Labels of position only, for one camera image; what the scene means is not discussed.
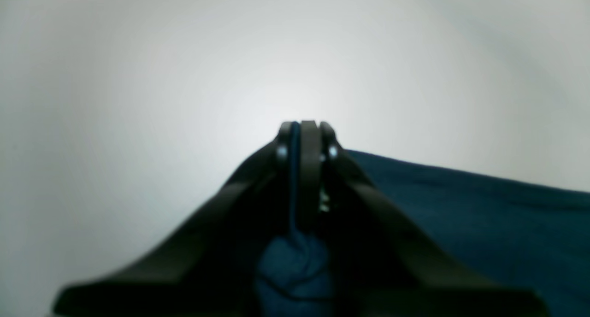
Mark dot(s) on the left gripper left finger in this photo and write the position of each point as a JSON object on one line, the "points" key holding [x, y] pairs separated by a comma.
{"points": [[206, 267]]}

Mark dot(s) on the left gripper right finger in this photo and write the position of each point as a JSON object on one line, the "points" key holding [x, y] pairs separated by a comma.
{"points": [[384, 264]]}

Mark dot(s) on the dark blue T-shirt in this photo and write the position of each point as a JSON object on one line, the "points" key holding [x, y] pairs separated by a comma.
{"points": [[517, 234]]}

